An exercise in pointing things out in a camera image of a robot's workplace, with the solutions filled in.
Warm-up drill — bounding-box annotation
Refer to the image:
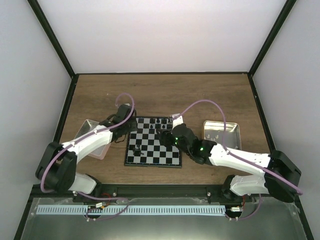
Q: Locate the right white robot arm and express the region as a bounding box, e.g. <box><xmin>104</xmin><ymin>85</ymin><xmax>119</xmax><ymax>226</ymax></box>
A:
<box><xmin>156</xmin><ymin>123</ymin><xmax>301</xmax><ymax>203</ymax></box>

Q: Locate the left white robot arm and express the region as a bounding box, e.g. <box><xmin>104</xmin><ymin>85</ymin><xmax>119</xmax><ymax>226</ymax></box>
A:
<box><xmin>35</xmin><ymin>104</ymin><xmax>137</xmax><ymax>202</ymax></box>

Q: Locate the pile of white chess pieces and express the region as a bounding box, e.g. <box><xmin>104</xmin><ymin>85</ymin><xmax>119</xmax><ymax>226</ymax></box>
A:
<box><xmin>205</xmin><ymin>134</ymin><xmax>219</xmax><ymax>141</ymax></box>

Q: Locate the black and white chessboard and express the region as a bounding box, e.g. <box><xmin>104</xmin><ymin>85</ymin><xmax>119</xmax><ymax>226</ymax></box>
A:
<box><xmin>124</xmin><ymin>116</ymin><xmax>182</xmax><ymax>168</ymax></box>

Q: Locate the pink plastic tray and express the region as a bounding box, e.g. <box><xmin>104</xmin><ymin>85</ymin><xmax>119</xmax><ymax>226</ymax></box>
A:
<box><xmin>75</xmin><ymin>119</ymin><xmax>113</xmax><ymax>161</ymax></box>

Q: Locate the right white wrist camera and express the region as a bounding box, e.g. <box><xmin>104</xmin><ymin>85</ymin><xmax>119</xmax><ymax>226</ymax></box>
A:
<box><xmin>170</xmin><ymin>113</ymin><xmax>184</xmax><ymax>129</ymax></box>

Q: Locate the black aluminium frame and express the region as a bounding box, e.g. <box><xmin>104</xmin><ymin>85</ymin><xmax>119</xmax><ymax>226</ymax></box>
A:
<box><xmin>12</xmin><ymin>0</ymin><xmax>316</xmax><ymax>240</ymax></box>

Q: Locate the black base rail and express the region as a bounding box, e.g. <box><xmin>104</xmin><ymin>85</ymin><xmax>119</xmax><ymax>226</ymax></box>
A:
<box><xmin>32</xmin><ymin>183</ymin><xmax>263</xmax><ymax>203</ymax></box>

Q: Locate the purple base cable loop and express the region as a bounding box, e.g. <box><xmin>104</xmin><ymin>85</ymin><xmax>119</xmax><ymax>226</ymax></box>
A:
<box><xmin>84</xmin><ymin>198</ymin><xmax>130</xmax><ymax>222</ymax></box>

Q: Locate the light blue cable duct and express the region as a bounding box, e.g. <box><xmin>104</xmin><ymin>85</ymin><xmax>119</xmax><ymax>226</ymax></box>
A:
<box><xmin>36</xmin><ymin>204</ymin><xmax>226</xmax><ymax>216</ymax></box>

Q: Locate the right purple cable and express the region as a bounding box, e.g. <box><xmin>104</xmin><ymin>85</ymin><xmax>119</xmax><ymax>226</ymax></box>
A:
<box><xmin>172</xmin><ymin>99</ymin><xmax>303</xmax><ymax>221</ymax></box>

